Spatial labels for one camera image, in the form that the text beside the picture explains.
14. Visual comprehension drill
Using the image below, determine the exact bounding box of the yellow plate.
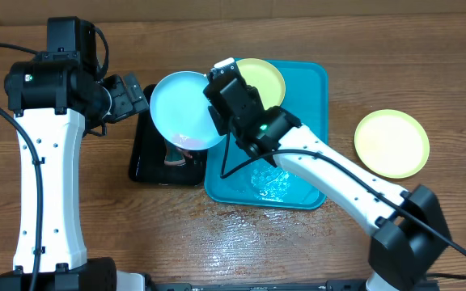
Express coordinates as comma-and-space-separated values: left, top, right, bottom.
236, 58, 286, 109
354, 109, 430, 179

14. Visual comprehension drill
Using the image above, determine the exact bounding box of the light blue plate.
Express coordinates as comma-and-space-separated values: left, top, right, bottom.
150, 71, 224, 150

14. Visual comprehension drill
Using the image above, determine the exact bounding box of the green orange sponge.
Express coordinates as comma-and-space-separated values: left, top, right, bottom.
163, 141, 193, 167

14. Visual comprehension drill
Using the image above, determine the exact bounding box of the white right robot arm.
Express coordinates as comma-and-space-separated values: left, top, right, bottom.
204, 75, 450, 290

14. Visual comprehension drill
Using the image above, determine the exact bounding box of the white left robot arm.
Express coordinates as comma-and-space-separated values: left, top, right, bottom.
0, 61, 150, 290

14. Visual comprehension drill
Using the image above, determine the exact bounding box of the teal plastic tray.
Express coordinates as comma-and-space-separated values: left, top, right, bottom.
204, 60, 328, 210

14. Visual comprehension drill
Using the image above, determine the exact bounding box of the black plastic tray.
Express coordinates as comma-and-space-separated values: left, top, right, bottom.
128, 83, 209, 187

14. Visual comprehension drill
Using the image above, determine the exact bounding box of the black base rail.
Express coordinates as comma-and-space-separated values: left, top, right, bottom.
146, 279, 366, 291

